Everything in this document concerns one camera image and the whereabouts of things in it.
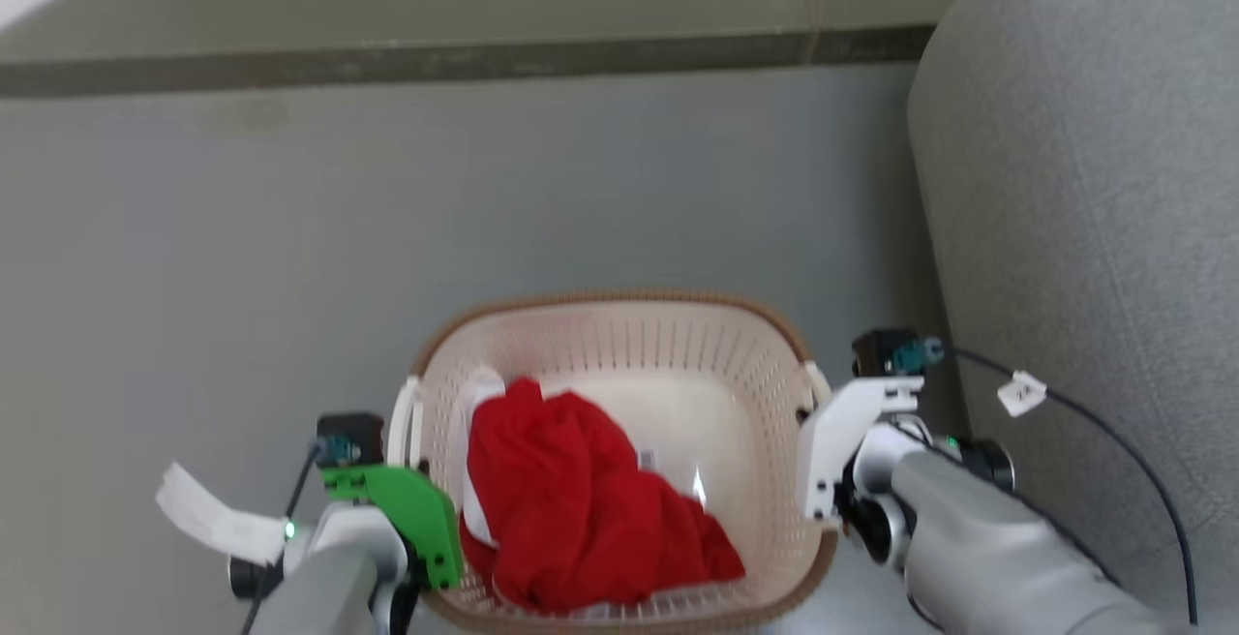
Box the white right cable tag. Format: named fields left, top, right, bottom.
left=996, top=370, right=1049, bottom=419

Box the red garment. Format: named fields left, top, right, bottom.
left=459, top=378, right=747, bottom=617

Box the cream plastic laundry basket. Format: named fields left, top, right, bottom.
left=387, top=288, right=841, bottom=635

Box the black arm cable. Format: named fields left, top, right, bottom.
left=240, top=439, right=328, bottom=635
left=941, top=345, right=1201, bottom=628

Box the grey fabric sofa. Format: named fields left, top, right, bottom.
left=906, top=0, right=1239, bottom=635

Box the raised concrete step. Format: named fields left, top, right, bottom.
left=0, top=0, right=1042, bottom=100

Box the white cable tag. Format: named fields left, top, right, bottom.
left=154, top=461, right=293, bottom=567
left=996, top=370, right=1049, bottom=419

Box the white garment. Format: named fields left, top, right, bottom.
left=459, top=366, right=543, bottom=551

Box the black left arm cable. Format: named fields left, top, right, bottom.
left=240, top=439, right=328, bottom=635

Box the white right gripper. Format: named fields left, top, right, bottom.
left=795, top=375, right=926, bottom=523

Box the white left cable tag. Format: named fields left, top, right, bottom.
left=154, top=461, right=293, bottom=567

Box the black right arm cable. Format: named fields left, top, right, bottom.
left=941, top=345, right=1201, bottom=628

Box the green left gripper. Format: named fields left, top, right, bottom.
left=320, top=463, right=465, bottom=590

